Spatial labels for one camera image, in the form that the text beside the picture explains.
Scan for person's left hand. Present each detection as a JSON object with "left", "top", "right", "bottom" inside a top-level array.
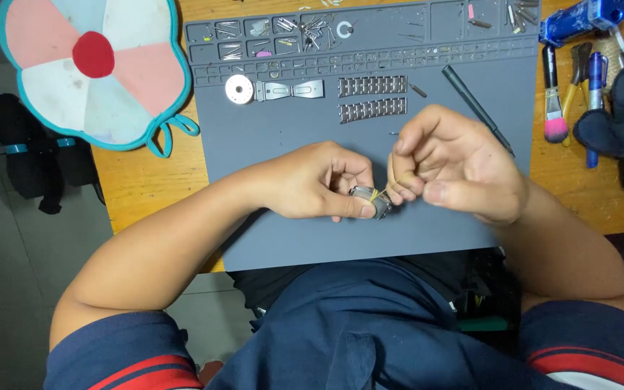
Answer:
[{"left": 258, "top": 141, "right": 379, "bottom": 223}]

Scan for person's right hand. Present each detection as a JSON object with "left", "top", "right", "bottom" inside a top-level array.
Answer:
[{"left": 387, "top": 105, "right": 530, "bottom": 226}]

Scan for thin yellow stick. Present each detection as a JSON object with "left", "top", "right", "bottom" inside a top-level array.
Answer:
[{"left": 368, "top": 181, "right": 400, "bottom": 204}]

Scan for silver watch case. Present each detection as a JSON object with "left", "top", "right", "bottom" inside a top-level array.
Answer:
[{"left": 349, "top": 185, "right": 394, "bottom": 221}]

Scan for grey silicone work mat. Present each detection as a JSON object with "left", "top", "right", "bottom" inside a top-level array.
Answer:
[{"left": 184, "top": 0, "right": 542, "bottom": 272}]

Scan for black pen-shaped screwdriver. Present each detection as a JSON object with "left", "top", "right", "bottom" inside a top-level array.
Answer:
[{"left": 441, "top": 64, "right": 516, "bottom": 158}]

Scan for silver watch clasp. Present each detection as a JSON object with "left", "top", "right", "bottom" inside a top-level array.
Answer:
[{"left": 255, "top": 79, "right": 326, "bottom": 103}]

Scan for silver watch band segment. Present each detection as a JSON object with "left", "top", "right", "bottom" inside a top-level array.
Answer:
[
  {"left": 337, "top": 97, "right": 408, "bottom": 125},
  {"left": 337, "top": 75, "right": 408, "bottom": 99}
]

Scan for black brush with pink bristles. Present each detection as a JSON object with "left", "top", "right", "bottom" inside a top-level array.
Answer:
[{"left": 541, "top": 44, "right": 569, "bottom": 144}]

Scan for round silver watch back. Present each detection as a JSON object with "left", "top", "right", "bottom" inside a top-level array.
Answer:
[{"left": 225, "top": 75, "right": 255, "bottom": 105}]

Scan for blue pen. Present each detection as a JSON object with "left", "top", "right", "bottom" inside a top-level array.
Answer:
[{"left": 585, "top": 51, "right": 610, "bottom": 169}]

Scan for pile of small metal pins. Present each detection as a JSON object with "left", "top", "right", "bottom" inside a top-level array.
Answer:
[{"left": 297, "top": 13, "right": 341, "bottom": 53}]

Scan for navy shirt with red stripes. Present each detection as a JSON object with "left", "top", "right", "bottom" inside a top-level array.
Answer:
[{"left": 43, "top": 258, "right": 624, "bottom": 390}]

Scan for group of metal tool bits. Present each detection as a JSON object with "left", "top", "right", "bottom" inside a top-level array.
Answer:
[{"left": 506, "top": 0, "right": 541, "bottom": 34}]

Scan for blue power tool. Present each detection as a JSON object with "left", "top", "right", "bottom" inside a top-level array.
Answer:
[{"left": 539, "top": 0, "right": 624, "bottom": 48}]

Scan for flower-shaped pastel cushion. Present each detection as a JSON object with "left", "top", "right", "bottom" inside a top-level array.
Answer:
[{"left": 0, "top": 0, "right": 200, "bottom": 158}]

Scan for black dumbbells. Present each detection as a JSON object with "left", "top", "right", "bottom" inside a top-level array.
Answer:
[{"left": 0, "top": 93, "right": 106, "bottom": 215}]

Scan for yellow-handled pliers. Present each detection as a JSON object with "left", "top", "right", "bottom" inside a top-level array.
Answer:
[{"left": 562, "top": 42, "right": 594, "bottom": 147}]

